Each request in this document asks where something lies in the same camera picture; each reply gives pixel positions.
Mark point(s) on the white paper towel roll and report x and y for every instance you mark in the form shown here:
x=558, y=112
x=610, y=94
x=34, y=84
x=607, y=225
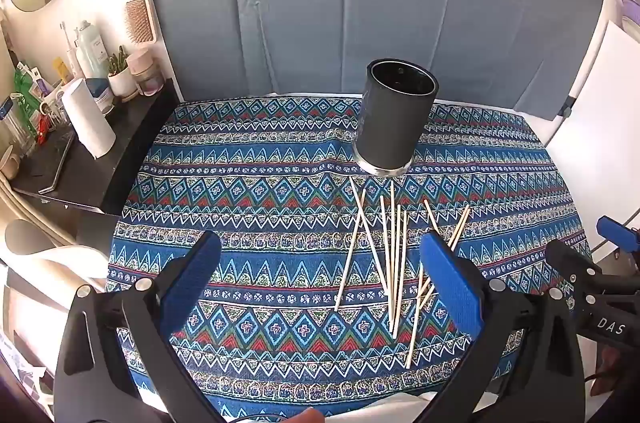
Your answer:
x=87, y=118

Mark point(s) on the grey-blue backdrop cloth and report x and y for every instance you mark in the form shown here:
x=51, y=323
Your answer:
x=300, y=3

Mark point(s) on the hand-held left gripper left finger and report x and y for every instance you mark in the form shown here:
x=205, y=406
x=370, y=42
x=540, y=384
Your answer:
x=192, y=283

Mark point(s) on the black side shelf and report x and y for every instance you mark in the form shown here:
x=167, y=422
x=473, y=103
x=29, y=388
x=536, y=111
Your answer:
x=125, y=138

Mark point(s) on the person's left hand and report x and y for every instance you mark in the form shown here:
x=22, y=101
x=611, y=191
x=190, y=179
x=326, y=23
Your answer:
x=305, y=417

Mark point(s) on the black cylindrical utensil holder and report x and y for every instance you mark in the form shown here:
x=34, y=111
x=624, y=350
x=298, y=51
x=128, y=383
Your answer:
x=390, y=118

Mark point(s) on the purple plastic bowl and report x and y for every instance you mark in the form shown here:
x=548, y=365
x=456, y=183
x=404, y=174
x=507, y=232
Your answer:
x=631, y=8

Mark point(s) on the pale blue bottle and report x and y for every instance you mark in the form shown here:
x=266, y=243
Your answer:
x=92, y=53

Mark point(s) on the pile of wooden chopsticks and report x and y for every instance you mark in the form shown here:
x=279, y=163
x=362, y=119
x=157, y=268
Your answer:
x=359, y=207

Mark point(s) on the green packet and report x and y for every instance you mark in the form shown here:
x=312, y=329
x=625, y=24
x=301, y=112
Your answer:
x=25, y=98

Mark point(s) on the white board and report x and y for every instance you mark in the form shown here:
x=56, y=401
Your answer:
x=600, y=103

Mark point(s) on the blue patterned tablecloth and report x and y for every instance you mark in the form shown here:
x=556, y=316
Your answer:
x=250, y=203

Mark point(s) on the black clip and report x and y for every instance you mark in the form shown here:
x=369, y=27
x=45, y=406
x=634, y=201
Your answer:
x=568, y=109

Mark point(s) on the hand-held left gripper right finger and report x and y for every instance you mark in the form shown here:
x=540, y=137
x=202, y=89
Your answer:
x=450, y=288

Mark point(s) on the white electric toothbrush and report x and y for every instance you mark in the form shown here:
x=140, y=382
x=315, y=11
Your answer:
x=70, y=53

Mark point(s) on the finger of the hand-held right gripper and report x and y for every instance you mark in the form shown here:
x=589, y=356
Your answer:
x=570, y=260
x=617, y=229

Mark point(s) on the small potted plant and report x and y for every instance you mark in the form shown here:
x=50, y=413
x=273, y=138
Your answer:
x=121, y=80

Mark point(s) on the pink jar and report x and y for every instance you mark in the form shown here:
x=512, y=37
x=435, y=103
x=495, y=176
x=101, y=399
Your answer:
x=145, y=73

